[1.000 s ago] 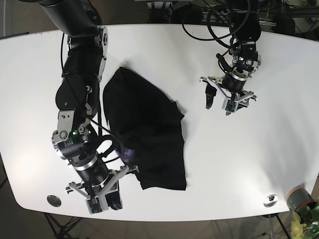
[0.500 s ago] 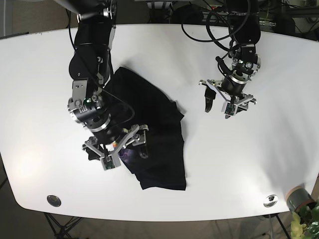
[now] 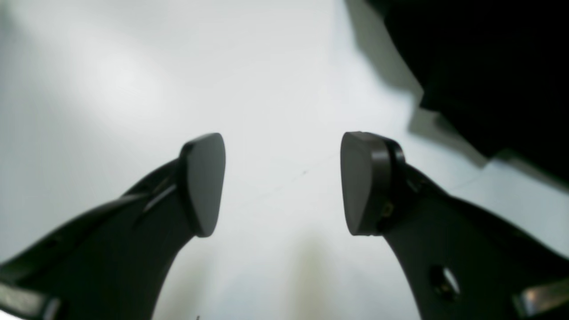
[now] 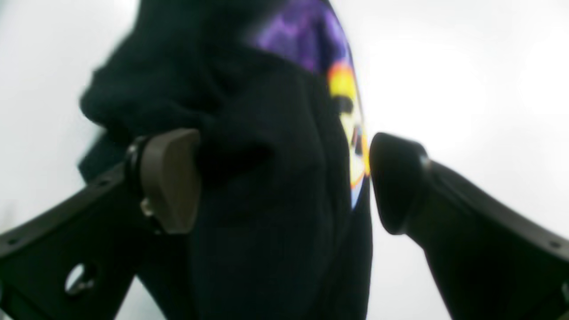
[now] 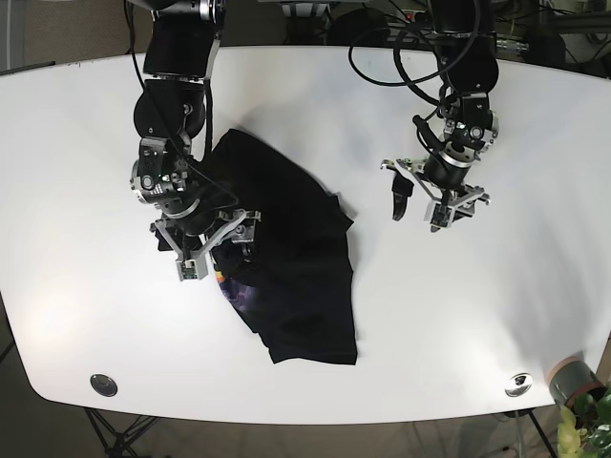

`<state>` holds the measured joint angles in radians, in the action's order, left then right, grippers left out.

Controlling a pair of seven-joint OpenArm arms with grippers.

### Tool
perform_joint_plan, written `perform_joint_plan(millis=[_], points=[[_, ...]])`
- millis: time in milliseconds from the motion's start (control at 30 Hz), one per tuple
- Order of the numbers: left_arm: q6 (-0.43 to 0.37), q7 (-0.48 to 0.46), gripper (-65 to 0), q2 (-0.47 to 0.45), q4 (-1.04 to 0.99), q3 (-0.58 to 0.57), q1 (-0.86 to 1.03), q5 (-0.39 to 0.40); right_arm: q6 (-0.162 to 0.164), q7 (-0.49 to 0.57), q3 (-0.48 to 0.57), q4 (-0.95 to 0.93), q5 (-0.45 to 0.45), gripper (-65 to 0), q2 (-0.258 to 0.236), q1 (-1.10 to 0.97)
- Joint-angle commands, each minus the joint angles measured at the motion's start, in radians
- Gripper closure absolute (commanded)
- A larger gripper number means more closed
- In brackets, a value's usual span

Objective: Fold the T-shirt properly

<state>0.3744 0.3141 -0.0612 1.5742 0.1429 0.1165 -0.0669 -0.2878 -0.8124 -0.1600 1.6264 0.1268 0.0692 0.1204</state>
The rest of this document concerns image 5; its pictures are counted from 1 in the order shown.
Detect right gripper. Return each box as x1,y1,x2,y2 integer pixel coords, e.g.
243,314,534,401
132,138,262,281

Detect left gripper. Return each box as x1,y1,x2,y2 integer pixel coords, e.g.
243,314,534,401
381,95,498,233

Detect black printed T-shirt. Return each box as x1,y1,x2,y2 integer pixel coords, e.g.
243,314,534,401
201,129,358,365

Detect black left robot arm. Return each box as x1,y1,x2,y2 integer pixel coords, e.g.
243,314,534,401
381,1,499,233

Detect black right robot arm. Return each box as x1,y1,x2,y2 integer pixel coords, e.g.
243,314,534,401
123,1,261,281

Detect left metal table grommet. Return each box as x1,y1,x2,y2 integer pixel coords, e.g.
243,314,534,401
90,373,118,397

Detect metal table grommet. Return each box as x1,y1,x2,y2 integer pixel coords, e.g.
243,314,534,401
90,373,118,397
504,372,533,398

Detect right metal table grommet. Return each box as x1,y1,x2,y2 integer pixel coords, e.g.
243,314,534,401
504,372,533,398

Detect grey plant pot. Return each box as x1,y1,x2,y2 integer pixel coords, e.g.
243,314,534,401
546,356,606,408

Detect green potted plant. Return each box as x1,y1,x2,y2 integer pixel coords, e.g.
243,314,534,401
557,387,610,458

